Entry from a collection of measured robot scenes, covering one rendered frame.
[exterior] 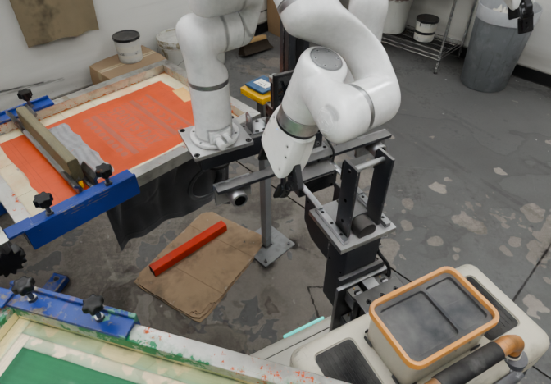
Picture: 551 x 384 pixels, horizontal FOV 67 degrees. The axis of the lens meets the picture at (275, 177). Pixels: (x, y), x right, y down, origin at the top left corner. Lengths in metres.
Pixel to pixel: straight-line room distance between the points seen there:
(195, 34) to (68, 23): 2.60
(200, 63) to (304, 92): 0.38
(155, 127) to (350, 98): 1.01
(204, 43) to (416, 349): 0.73
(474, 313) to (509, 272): 1.52
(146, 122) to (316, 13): 1.03
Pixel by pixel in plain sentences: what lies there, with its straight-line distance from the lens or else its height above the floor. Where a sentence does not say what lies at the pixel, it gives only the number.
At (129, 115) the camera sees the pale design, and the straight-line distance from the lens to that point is 1.59.
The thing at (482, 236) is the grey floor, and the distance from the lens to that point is 2.60.
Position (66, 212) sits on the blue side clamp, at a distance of 1.19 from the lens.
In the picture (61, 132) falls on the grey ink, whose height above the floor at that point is 0.96.
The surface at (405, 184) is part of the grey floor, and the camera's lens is 2.76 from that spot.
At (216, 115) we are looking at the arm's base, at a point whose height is 1.23.
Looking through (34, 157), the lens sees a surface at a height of 0.96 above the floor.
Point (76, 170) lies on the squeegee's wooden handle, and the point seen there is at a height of 1.02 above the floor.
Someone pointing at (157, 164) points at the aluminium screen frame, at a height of 0.99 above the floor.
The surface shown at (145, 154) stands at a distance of 1.38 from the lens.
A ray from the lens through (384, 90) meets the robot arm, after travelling 0.63.
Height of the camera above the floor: 1.77
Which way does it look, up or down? 41 degrees down
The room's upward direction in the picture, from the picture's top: straight up
